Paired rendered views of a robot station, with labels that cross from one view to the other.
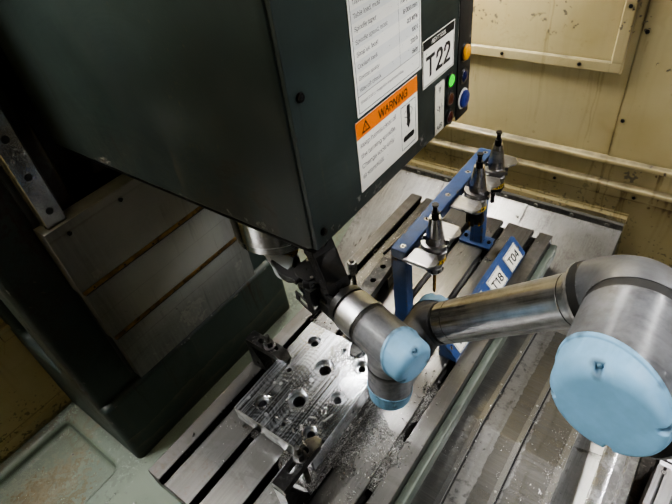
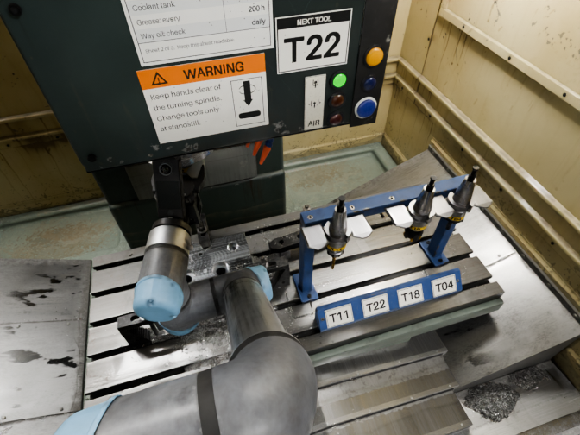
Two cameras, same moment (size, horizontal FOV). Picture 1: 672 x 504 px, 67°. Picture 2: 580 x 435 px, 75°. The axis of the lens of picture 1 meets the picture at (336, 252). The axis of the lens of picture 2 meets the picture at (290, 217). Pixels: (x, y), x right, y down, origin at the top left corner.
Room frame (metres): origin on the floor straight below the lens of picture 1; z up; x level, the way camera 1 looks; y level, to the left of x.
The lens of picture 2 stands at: (0.31, -0.42, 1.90)
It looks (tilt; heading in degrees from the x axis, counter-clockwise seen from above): 48 degrees down; 32
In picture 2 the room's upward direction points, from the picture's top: 1 degrees counter-clockwise
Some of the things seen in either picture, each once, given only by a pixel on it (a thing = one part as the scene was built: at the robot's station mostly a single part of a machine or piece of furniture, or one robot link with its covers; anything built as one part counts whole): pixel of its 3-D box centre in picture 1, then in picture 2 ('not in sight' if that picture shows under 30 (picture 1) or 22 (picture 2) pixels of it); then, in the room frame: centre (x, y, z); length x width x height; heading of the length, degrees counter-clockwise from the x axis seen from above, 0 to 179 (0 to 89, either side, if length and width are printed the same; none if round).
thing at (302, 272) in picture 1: (327, 289); (177, 211); (0.62, 0.03, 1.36); 0.12 x 0.08 x 0.09; 33
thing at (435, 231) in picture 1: (435, 228); (339, 218); (0.85, -0.22, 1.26); 0.04 x 0.04 x 0.07
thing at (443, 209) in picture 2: (486, 181); (440, 207); (1.05, -0.41, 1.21); 0.07 x 0.05 x 0.01; 48
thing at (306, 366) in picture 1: (313, 388); (204, 277); (0.69, 0.10, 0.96); 0.29 x 0.23 x 0.05; 138
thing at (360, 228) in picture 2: (446, 230); (358, 226); (0.89, -0.26, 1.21); 0.07 x 0.05 x 0.01; 48
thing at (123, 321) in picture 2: (301, 468); (147, 322); (0.50, 0.14, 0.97); 0.13 x 0.03 x 0.15; 138
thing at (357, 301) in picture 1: (358, 312); (171, 243); (0.55, -0.02, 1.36); 0.08 x 0.05 x 0.08; 123
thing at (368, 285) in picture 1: (369, 294); (307, 239); (0.99, -0.07, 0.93); 0.26 x 0.05 x 0.06; 143
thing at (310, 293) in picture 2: (403, 300); (306, 259); (0.85, -0.15, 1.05); 0.10 x 0.05 x 0.30; 48
